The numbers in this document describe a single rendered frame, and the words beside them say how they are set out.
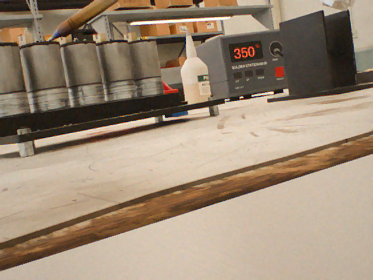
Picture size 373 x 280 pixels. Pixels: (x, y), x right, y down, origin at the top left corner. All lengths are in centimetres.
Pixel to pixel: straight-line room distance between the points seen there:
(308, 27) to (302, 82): 4
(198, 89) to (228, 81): 12
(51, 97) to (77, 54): 4
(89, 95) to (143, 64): 6
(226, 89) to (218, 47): 6
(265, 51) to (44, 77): 46
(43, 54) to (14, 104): 4
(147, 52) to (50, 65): 8
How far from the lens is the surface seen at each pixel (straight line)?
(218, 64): 68
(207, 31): 527
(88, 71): 30
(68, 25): 29
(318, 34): 38
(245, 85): 68
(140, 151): 16
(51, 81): 29
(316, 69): 39
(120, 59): 32
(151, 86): 34
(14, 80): 28
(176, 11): 313
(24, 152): 23
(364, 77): 52
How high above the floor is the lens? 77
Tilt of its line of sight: 6 degrees down
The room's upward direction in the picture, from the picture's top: 9 degrees counter-clockwise
